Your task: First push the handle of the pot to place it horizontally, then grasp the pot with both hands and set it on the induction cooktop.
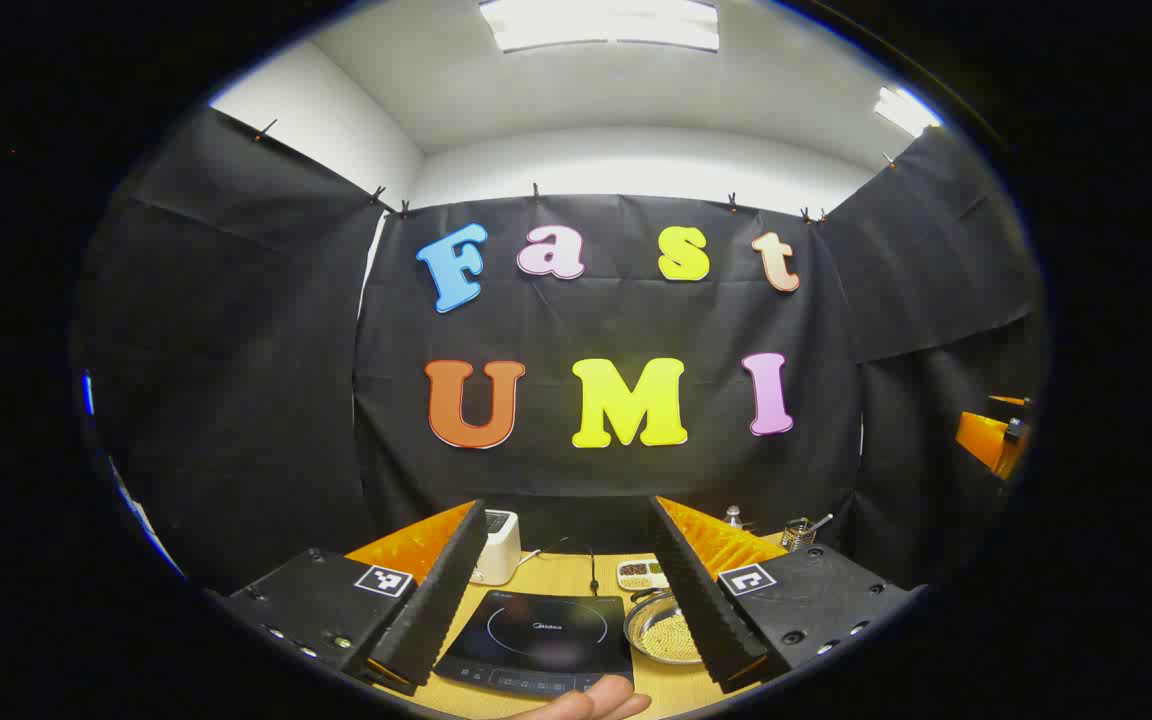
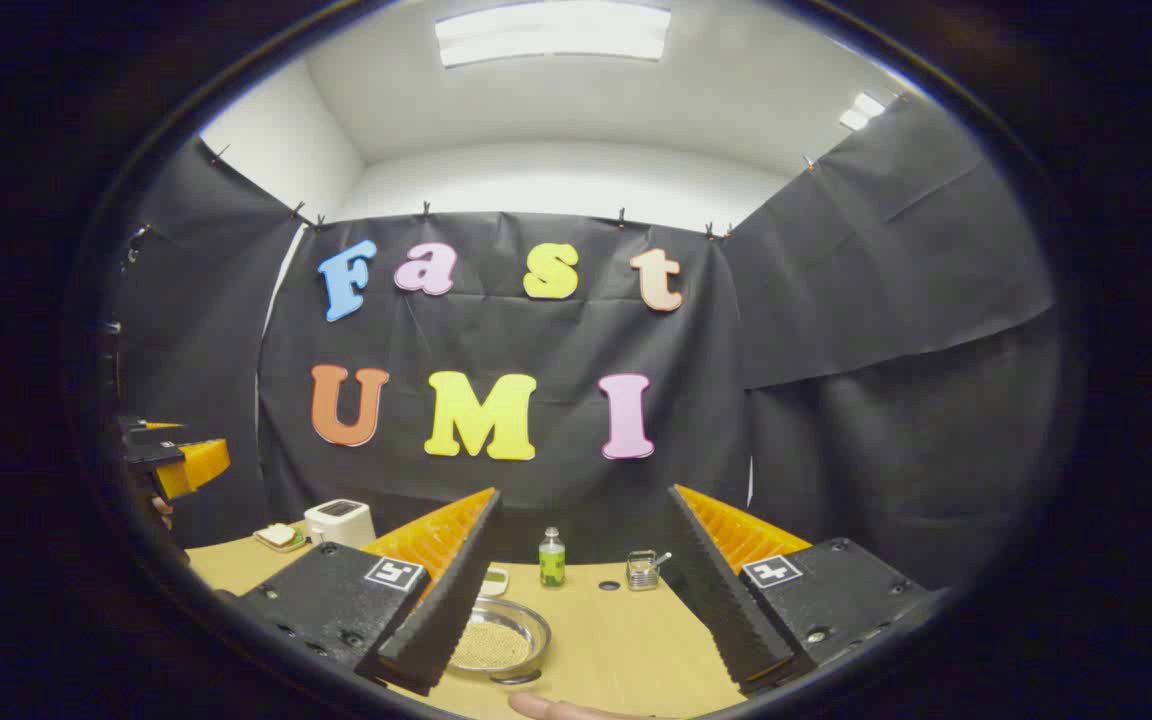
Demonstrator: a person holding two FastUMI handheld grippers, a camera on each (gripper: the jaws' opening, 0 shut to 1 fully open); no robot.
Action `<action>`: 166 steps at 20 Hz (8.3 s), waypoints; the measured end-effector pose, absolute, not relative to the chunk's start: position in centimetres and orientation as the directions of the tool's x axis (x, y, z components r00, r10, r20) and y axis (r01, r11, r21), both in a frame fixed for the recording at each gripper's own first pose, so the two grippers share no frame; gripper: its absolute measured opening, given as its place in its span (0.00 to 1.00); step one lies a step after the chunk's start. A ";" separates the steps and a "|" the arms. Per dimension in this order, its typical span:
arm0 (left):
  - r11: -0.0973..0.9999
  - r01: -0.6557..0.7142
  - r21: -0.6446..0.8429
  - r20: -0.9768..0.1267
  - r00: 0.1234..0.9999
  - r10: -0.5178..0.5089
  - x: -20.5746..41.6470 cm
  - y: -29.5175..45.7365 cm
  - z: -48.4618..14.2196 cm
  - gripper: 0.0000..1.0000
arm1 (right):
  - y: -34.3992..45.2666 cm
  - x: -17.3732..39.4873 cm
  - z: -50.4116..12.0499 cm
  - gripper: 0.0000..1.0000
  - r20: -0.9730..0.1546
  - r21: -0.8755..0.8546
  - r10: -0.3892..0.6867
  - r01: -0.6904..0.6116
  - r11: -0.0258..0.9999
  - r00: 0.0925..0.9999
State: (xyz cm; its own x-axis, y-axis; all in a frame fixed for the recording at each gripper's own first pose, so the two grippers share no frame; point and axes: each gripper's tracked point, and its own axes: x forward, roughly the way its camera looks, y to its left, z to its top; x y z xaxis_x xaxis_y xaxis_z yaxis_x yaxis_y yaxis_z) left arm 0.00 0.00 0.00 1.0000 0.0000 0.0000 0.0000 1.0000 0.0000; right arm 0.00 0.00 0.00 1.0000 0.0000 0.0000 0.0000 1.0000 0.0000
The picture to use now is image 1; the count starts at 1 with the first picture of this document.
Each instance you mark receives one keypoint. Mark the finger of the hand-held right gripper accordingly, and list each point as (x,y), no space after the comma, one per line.
(986,440)

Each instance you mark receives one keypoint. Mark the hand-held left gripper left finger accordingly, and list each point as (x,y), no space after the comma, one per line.
(436,600)

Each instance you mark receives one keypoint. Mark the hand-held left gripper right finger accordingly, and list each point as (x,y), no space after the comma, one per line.
(701,610)

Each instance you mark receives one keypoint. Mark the stainless steel pot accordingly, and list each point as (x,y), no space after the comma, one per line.
(661,640)

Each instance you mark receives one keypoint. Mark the black induction cooktop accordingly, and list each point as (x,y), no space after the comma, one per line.
(536,630)

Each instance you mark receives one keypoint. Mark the pile of soybeans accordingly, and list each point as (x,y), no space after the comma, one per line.
(676,635)

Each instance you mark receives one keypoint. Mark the white divided bean dish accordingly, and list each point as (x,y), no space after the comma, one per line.
(636,575)

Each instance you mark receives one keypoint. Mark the white toaster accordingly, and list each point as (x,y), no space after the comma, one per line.
(498,550)

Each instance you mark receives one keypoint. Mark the green drink bottle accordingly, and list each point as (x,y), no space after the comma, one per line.
(733,517)

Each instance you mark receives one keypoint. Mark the metal spoon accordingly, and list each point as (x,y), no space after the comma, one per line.
(821,521)

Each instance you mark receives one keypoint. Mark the black backdrop cloth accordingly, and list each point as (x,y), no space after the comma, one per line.
(556,320)

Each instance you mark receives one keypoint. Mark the small ceiling light panel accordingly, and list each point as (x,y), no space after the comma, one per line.
(904,110)

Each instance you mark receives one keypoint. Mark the large ceiling light panel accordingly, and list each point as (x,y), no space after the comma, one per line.
(601,25)

